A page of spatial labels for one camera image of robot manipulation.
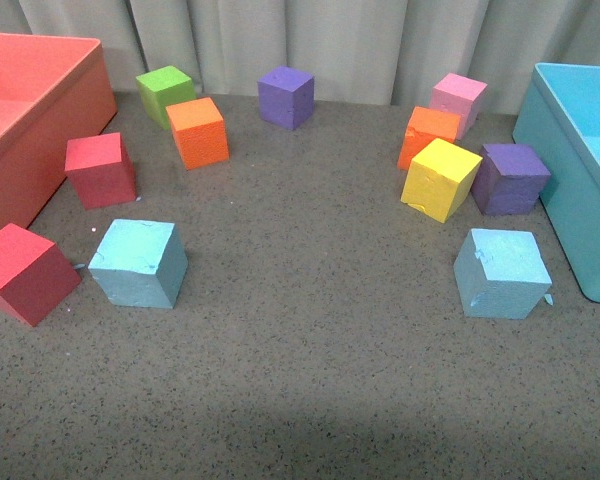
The light blue foam block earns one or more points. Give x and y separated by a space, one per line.
140 263
500 274

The purple foam block back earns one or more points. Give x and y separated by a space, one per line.
286 97

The purple foam block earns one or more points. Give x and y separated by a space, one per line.
286 97
509 180

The orange foam block left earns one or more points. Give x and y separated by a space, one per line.
199 132

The orange foam block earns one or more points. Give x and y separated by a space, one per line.
199 132
424 126

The yellow foam block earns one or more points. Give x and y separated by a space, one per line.
439 179

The orange foam block right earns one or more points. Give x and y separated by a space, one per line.
424 126

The grey curtain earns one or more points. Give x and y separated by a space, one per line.
371 52

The green foam block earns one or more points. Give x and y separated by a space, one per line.
161 88

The red foam block upper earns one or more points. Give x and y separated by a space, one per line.
100 170

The red foam block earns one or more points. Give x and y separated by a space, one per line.
35 276
100 170

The pink foam block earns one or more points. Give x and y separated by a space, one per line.
460 95

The purple foam block right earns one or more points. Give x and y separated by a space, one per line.
509 180

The red foam block lower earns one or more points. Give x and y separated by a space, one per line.
35 276

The light blue plastic bin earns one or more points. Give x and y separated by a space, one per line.
560 120

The red plastic bin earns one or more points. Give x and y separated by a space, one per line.
52 89

